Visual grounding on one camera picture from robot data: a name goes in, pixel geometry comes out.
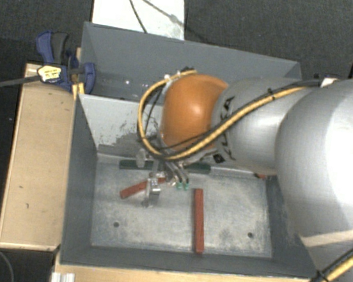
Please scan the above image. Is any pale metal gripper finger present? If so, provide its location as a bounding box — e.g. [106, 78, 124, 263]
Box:
[149, 182, 163, 208]
[141, 178, 155, 208]

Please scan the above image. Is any red-brown flat block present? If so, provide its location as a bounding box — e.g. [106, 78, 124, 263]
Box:
[185, 187, 213, 256]
[119, 171, 168, 205]

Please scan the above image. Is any dark green flat block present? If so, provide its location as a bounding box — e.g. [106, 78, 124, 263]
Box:
[118, 151, 212, 182]

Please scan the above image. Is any grey metal bin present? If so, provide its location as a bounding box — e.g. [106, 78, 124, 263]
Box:
[52, 20, 344, 282]

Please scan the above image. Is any pale wood flat board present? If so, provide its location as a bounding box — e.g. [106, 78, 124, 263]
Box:
[0, 61, 85, 256]

